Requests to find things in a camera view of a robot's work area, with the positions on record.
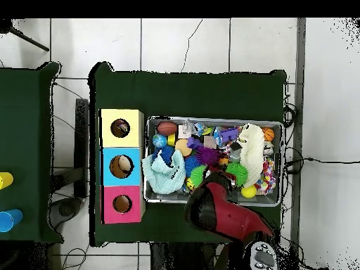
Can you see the polka dot cloth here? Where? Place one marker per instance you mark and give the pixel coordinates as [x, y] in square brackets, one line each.
[123, 127]

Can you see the cream knitted cloth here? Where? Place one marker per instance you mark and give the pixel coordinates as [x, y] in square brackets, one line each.
[253, 152]

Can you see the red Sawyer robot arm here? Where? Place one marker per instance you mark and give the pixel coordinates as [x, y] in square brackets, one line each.
[233, 219]

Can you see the wooden box with three holes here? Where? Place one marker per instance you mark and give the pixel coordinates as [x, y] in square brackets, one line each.
[135, 118]

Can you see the blue spiky rubber ball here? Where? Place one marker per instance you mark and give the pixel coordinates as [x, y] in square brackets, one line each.
[190, 165]
[168, 153]

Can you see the globe print ball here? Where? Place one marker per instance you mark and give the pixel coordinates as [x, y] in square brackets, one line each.
[159, 141]

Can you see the brown toy football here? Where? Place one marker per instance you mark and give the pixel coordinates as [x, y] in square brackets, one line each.
[167, 128]

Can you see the purple spiky rubber ball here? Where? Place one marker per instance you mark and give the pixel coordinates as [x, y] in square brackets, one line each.
[207, 156]

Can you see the green spiky rubber ball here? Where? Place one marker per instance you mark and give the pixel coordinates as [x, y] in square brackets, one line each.
[197, 175]
[239, 172]

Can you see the mint knitted cloth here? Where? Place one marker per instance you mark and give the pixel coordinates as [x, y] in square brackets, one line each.
[163, 180]

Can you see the purple toy building brick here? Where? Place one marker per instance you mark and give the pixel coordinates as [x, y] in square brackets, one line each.
[228, 134]

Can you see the dark green table cloth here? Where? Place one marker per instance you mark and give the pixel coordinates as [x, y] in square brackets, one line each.
[197, 95]
[25, 126]

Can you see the black upright panel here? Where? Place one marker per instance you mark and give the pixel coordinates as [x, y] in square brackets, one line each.
[82, 146]

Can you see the grey stand foot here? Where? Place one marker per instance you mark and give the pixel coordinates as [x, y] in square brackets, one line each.
[66, 209]

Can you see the yellow cup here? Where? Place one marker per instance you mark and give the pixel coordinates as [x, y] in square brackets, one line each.
[5, 180]

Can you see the blue cup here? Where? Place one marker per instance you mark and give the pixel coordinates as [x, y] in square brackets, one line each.
[9, 220]

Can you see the black tripod leg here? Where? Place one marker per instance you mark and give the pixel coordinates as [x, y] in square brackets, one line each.
[28, 39]

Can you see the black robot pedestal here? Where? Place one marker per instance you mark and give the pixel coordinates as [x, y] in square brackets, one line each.
[180, 258]

